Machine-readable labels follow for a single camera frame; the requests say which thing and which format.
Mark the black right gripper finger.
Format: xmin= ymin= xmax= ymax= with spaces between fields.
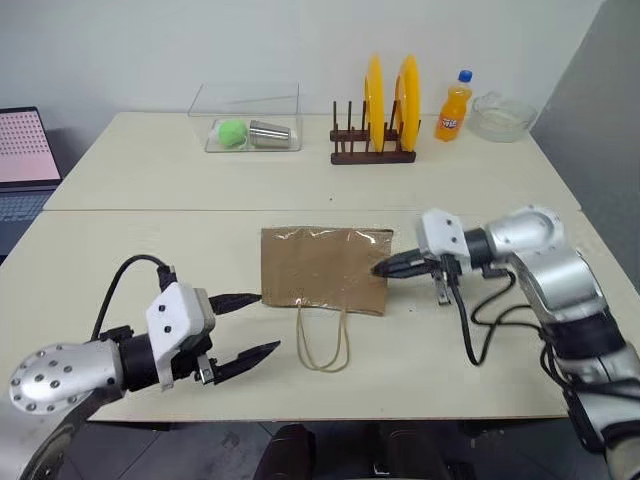
xmin=376 ymin=263 xmax=438 ymax=280
xmin=370 ymin=248 xmax=427 ymax=276

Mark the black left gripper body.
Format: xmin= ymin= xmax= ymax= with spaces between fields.
xmin=169 ymin=287 xmax=221 ymax=387

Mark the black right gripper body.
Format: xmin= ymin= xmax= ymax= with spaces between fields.
xmin=422 ymin=252 xmax=464 ymax=306

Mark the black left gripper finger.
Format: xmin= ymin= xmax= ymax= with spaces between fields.
xmin=208 ymin=293 xmax=263 ymax=317
xmin=213 ymin=340 xmax=283 ymax=387

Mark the brown paper bag with handles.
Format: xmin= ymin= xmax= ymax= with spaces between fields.
xmin=259 ymin=226 xmax=397 ymax=373

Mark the dark rounded shape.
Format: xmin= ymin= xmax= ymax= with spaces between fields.
xmin=258 ymin=422 xmax=317 ymax=480

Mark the dark wooden dish rack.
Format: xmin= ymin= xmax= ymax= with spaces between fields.
xmin=329 ymin=99 xmax=418 ymax=167

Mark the orange soda bottle blue cap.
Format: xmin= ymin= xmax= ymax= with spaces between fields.
xmin=433 ymin=69 xmax=474 ymax=143

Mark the yellow plate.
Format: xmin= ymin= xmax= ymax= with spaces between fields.
xmin=394 ymin=53 xmax=423 ymax=152
xmin=363 ymin=53 xmax=387 ymax=153

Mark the clear glass bowl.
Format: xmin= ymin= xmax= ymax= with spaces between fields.
xmin=466 ymin=91 xmax=540 ymax=144

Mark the green ball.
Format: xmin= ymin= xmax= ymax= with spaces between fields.
xmin=217 ymin=119 xmax=248 ymax=149

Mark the stainless steel cup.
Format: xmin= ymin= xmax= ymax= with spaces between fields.
xmin=248 ymin=119 xmax=293 ymax=151

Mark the clear plastic box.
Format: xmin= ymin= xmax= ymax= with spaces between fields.
xmin=188 ymin=81 xmax=304 ymax=155

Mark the open laptop pink screen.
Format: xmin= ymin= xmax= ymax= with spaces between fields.
xmin=0 ymin=105 xmax=64 ymax=257

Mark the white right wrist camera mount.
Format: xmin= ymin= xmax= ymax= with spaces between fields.
xmin=416 ymin=209 xmax=467 ymax=259

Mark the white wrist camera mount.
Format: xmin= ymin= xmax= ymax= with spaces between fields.
xmin=416 ymin=209 xmax=467 ymax=259
xmin=145 ymin=282 xmax=209 ymax=391

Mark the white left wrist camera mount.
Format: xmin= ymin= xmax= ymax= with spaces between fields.
xmin=145 ymin=282 xmax=209 ymax=391

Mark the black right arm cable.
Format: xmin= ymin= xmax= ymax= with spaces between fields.
xmin=446 ymin=257 xmax=549 ymax=368

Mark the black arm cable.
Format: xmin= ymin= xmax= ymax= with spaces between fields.
xmin=91 ymin=254 xmax=177 ymax=342
xmin=446 ymin=257 xmax=549 ymax=368

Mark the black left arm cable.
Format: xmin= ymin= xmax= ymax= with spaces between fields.
xmin=91 ymin=254 xmax=177 ymax=342

